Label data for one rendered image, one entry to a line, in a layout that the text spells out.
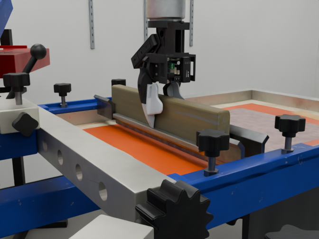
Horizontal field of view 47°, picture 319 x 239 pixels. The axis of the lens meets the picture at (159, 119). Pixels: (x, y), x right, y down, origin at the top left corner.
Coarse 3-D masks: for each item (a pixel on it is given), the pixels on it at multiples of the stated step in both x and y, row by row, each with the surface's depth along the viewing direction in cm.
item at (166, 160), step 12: (312, 120) 98; (264, 132) 86; (276, 132) 86; (300, 132) 86; (312, 132) 86; (276, 144) 77; (312, 144) 77; (144, 156) 70; (156, 156) 70; (168, 156) 70; (180, 156) 70; (192, 156) 70; (156, 168) 64; (168, 168) 64; (180, 168) 64; (192, 168) 64; (204, 168) 64
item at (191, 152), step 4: (116, 120) 92; (120, 124) 91; (124, 124) 89; (128, 128) 88; (132, 128) 86; (136, 128) 84; (140, 132) 83; (144, 132) 82; (148, 136) 81; (152, 136) 79; (156, 136) 78; (160, 140) 77; (164, 140) 75; (168, 144) 74; (172, 144) 73; (176, 148) 72; (180, 148) 71; (184, 148) 70; (188, 152) 69; (192, 152) 68; (196, 156) 67; (200, 156) 66; (204, 160) 66; (216, 164) 63
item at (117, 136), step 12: (228, 108) 114; (240, 108) 114; (252, 108) 114; (264, 108) 114; (276, 108) 114; (240, 120) 98; (252, 120) 98; (264, 120) 98; (96, 132) 87; (108, 132) 87; (120, 132) 87; (132, 132) 87; (120, 144) 77; (132, 144) 77; (144, 144) 77; (156, 144) 77
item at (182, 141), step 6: (114, 114) 88; (120, 114) 87; (126, 120) 83; (132, 120) 81; (138, 126) 79; (144, 126) 77; (150, 132) 75; (156, 132) 73; (162, 132) 72; (168, 132) 72; (168, 138) 70; (174, 138) 68; (180, 138) 67; (180, 144) 67; (186, 144) 65; (192, 144) 64; (198, 150) 63
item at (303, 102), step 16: (192, 96) 115; (208, 96) 118; (224, 96) 121; (240, 96) 126; (256, 96) 127; (272, 96) 121; (288, 96) 116; (304, 96) 115; (80, 112) 93; (96, 112) 96
